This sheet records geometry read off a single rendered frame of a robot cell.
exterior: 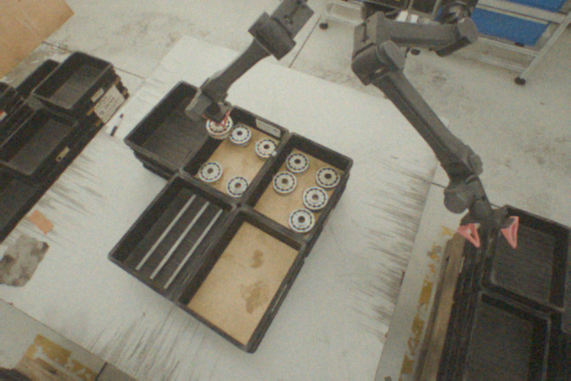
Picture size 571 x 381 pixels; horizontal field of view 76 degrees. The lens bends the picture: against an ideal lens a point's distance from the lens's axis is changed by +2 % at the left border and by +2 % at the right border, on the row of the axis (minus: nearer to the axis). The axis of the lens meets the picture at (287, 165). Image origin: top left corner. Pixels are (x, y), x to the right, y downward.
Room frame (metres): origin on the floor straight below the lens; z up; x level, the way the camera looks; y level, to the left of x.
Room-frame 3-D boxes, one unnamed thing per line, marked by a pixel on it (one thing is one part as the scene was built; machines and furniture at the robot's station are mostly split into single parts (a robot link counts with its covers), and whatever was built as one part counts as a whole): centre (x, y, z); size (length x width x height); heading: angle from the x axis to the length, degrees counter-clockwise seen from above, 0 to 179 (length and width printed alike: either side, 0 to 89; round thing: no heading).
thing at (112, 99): (1.53, 1.12, 0.41); 0.31 x 0.02 x 0.16; 153
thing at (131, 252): (0.47, 0.42, 0.87); 0.40 x 0.30 x 0.11; 148
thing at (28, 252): (0.45, 1.13, 0.71); 0.22 x 0.19 x 0.01; 153
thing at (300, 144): (0.65, -0.04, 0.87); 0.40 x 0.30 x 0.11; 148
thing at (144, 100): (1.20, 0.76, 0.70); 0.33 x 0.23 x 0.01; 153
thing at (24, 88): (1.76, 1.63, 0.26); 0.40 x 0.30 x 0.23; 153
